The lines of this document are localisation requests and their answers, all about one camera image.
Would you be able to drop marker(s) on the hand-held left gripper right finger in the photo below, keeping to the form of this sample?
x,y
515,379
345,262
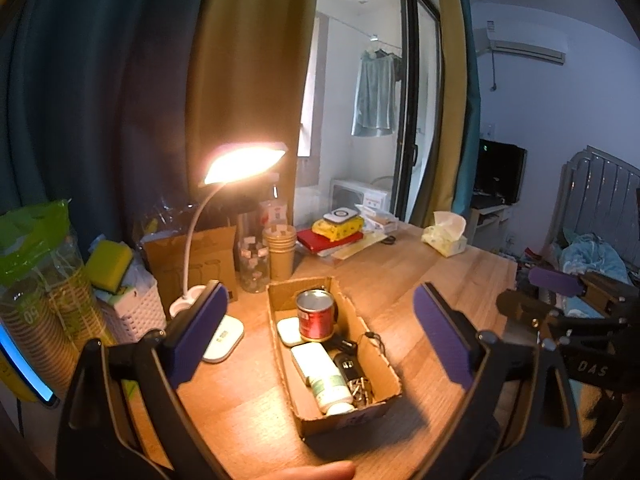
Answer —
x,y
445,340

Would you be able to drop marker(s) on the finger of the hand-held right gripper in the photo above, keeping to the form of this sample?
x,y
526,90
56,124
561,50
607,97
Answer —
x,y
555,280
525,310

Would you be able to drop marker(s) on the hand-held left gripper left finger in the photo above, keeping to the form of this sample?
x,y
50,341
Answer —
x,y
200,335

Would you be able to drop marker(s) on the white earbuds case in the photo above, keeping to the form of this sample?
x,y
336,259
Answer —
x,y
287,332

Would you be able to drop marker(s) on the metal key bunch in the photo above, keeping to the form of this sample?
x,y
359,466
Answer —
x,y
362,392

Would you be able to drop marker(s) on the small black device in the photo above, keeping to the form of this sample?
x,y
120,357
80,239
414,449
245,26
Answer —
x,y
345,345

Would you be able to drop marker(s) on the black car key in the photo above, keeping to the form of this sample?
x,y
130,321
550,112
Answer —
x,y
347,367

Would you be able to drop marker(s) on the white charger plug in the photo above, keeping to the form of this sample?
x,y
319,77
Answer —
x,y
310,360

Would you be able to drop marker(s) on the red tin can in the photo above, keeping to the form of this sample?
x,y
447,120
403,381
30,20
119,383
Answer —
x,y
315,322

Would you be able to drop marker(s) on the white medicine bottle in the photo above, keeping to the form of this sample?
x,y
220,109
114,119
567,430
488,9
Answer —
x,y
330,390

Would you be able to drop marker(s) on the cardboard box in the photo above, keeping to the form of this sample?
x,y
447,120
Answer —
x,y
345,422

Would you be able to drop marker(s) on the person's left hand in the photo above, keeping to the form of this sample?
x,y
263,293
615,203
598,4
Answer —
x,y
310,472

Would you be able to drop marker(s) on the white desk lamp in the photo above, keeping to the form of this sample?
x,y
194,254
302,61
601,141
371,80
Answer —
x,y
227,337

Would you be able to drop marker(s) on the blue printed blanket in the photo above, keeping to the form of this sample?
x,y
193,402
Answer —
x,y
590,255

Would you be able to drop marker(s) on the white woven plastic basket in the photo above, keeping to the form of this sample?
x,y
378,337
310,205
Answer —
x,y
135,310

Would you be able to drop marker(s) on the printed lamp carton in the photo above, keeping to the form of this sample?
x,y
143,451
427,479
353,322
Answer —
x,y
165,270

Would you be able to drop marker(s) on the patterned glass jar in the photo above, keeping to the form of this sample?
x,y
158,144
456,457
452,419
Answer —
x,y
254,270

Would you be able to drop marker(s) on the pale plastic bag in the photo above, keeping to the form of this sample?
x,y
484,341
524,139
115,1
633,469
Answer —
x,y
137,275

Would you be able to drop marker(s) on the white computer desk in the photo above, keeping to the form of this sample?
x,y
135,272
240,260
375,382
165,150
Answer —
x,y
485,220

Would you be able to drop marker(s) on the yellow tissue pack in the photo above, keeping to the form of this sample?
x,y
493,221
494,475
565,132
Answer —
x,y
445,242

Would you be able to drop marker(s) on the grey padded headboard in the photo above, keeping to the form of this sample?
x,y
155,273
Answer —
x,y
600,185

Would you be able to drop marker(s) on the stack of paper cups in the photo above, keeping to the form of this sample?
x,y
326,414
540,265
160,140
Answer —
x,y
280,260

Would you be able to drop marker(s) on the black scissors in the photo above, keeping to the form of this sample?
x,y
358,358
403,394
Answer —
x,y
389,240

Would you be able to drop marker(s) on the yellow green sponge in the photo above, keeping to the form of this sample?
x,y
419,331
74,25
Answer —
x,y
107,265

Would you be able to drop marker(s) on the black monitor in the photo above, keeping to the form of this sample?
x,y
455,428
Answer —
x,y
500,170

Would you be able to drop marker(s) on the beige envelope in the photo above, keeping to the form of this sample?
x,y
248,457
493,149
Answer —
x,y
357,248

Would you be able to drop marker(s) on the white plastic box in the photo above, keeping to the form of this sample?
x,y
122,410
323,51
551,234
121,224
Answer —
x,y
377,217

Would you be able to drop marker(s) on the clear water bottle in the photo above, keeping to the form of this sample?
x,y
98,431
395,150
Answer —
x,y
274,212

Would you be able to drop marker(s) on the red book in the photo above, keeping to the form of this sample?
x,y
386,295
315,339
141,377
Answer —
x,y
312,241

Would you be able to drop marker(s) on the yellow snack packet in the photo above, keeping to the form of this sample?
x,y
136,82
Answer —
x,y
340,231

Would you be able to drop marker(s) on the white flat device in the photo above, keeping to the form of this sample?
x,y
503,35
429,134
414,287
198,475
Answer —
x,y
340,216

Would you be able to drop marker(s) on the green bag of cups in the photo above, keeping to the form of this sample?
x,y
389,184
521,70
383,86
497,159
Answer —
x,y
40,280

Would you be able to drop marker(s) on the microwave oven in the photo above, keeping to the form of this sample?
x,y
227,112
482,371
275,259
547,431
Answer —
x,y
350,195

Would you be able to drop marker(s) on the glowing blue screen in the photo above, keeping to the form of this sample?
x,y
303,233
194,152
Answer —
x,y
25,370

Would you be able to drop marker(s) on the teal curtain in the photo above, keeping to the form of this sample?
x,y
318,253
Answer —
x,y
472,110

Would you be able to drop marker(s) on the narrow yellow curtain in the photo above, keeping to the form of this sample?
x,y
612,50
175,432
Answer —
x,y
447,110

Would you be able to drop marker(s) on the white air conditioner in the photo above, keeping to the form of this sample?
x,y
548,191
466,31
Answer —
x,y
525,50

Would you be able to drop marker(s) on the dark blue curtain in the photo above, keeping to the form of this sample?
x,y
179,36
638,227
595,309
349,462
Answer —
x,y
100,110

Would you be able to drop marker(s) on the hanging pale clothes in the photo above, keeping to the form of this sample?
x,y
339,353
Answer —
x,y
372,100

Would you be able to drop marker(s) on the wide yellow curtain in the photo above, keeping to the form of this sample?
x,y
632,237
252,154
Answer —
x,y
250,60

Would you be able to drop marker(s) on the black sliding door frame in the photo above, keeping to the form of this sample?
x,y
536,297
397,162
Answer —
x,y
407,110

